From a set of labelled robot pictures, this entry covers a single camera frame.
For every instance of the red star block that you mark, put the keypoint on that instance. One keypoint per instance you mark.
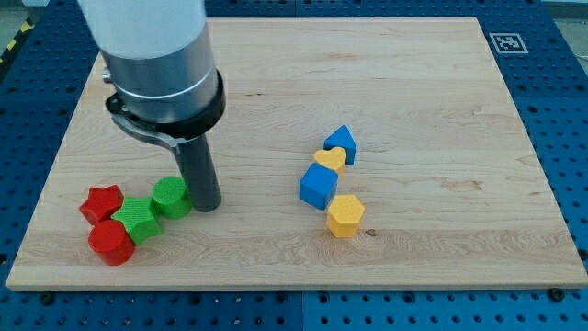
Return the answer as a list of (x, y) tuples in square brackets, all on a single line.
[(101, 203)]

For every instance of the white fiducial marker tag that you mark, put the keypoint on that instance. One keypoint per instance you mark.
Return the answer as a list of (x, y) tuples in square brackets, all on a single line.
[(508, 43)]

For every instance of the green star block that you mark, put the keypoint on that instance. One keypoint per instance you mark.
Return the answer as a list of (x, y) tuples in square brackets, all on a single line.
[(139, 217)]

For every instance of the blue triangular block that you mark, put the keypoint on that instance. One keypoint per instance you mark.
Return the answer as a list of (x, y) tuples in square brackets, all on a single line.
[(343, 138)]

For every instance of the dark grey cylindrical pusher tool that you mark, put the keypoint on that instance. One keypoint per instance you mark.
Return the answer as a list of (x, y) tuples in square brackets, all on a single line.
[(197, 169)]

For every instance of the blue cube block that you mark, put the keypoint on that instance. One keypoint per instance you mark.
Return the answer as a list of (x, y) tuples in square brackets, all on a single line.
[(318, 185)]

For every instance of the red cylinder block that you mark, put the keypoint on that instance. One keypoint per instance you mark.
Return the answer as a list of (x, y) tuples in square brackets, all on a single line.
[(110, 241)]

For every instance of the wooden board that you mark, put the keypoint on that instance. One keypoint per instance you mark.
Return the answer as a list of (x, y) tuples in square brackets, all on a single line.
[(455, 196)]

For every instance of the yellow hexagon block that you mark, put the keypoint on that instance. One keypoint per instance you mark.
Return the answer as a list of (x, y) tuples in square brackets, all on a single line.
[(344, 215)]

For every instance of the green cylinder block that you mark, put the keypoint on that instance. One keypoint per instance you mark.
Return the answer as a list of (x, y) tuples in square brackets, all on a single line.
[(171, 199)]

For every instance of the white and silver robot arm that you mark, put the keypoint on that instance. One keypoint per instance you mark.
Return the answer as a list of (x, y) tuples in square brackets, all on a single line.
[(169, 91)]

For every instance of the yellow heart block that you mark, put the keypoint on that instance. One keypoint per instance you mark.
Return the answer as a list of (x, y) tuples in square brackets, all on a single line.
[(333, 159)]

